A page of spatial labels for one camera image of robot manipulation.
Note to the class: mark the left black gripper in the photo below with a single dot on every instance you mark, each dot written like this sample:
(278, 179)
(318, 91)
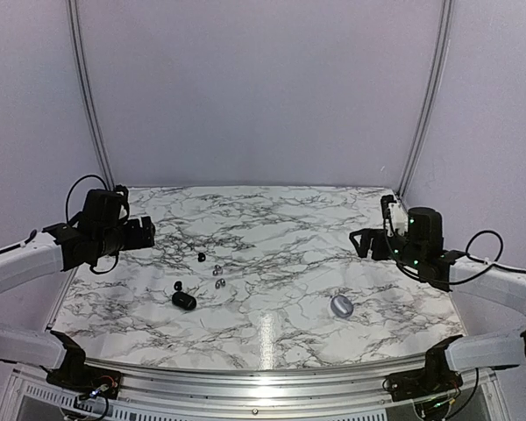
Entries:
(148, 231)

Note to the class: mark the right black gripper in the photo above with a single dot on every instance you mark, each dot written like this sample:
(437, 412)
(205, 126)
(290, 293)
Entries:
(368, 234)

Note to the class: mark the purple earbud charging case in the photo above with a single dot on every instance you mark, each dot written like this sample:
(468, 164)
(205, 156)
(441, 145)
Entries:
(341, 306)

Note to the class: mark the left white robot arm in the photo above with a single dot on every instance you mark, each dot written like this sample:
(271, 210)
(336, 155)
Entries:
(44, 253)

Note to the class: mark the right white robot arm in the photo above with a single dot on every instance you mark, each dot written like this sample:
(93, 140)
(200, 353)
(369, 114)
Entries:
(490, 281)

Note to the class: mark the black earbud charging case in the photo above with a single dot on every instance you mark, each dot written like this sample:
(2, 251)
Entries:
(184, 301)

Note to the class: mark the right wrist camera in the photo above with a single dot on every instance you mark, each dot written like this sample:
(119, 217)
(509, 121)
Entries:
(395, 217)

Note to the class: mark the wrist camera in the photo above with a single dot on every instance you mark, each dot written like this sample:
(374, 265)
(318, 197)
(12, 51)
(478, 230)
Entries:
(395, 217)
(124, 211)

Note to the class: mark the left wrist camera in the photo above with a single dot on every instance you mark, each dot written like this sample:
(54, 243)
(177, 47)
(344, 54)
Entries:
(124, 211)

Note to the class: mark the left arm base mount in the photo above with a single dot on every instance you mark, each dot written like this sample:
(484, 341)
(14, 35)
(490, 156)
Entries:
(74, 373)

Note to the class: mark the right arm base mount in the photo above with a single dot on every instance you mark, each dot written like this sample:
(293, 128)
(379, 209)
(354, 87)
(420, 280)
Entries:
(433, 378)

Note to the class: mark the aluminium front rail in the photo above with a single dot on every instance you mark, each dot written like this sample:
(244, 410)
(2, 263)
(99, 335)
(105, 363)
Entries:
(354, 392)

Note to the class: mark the left aluminium corner post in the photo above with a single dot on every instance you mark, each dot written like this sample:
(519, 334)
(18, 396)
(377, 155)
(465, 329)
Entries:
(85, 86)

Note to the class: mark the aluminium corner post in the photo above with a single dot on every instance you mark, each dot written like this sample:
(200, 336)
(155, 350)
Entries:
(434, 81)
(85, 86)

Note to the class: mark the right aluminium corner post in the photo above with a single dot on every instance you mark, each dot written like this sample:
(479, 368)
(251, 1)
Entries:
(434, 81)

